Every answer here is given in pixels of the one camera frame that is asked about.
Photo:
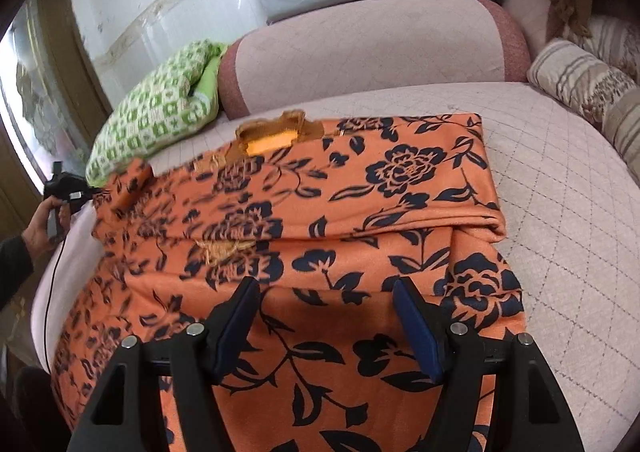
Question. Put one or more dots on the beige striped floral cushion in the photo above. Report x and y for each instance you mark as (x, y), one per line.
(597, 78)

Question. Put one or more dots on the pink cylindrical bolster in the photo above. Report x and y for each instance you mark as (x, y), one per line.
(370, 45)

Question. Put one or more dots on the wooden stained glass door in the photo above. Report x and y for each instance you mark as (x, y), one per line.
(52, 105)

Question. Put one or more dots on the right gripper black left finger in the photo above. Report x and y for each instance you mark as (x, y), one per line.
(124, 412)

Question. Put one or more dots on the pink headboard cushion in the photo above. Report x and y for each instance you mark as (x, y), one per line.
(537, 20)

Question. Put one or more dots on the person's left hand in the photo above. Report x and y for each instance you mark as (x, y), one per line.
(35, 236)

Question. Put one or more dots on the orange black floral blouse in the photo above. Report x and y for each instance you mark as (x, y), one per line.
(327, 217)

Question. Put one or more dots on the green white checkered pillow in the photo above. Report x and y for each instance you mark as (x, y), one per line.
(176, 100)

